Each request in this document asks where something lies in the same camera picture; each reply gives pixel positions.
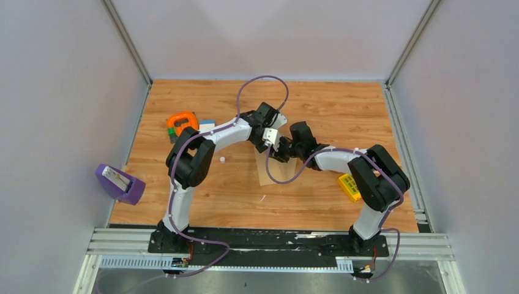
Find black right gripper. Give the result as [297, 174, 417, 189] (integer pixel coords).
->
[267, 137, 303, 164]

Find tan paper envelope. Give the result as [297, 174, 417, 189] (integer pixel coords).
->
[254, 149, 297, 186]

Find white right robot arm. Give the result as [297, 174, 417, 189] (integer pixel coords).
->
[263, 121, 411, 256]

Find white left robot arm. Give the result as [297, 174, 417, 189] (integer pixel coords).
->
[157, 102, 288, 253]

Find white and blue building block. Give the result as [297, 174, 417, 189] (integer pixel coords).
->
[198, 119, 216, 132]

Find yellow building block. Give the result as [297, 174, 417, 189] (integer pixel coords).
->
[337, 173, 361, 202]

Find orange curved toy track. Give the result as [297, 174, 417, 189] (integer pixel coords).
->
[166, 111, 199, 136]

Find green building block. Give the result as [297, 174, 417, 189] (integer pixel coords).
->
[167, 127, 177, 137]

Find purple box with card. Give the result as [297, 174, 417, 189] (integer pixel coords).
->
[95, 164, 146, 206]

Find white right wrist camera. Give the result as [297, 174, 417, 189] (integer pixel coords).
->
[262, 128, 281, 151]

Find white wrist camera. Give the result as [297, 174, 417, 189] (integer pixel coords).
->
[262, 128, 281, 151]
[271, 113, 288, 129]

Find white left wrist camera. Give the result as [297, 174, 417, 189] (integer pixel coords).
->
[271, 113, 288, 129]

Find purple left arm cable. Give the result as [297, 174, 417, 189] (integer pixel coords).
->
[166, 75, 290, 281]

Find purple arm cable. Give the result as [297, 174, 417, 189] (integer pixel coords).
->
[265, 146, 405, 283]
[166, 75, 290, 281]

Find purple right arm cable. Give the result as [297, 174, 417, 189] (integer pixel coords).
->
[265, 146, 405, 283]

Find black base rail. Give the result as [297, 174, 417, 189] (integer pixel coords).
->
[147, 222, 389, 268]

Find white slotted cable duct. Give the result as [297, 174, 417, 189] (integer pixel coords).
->
[99, 255, 354, 274]

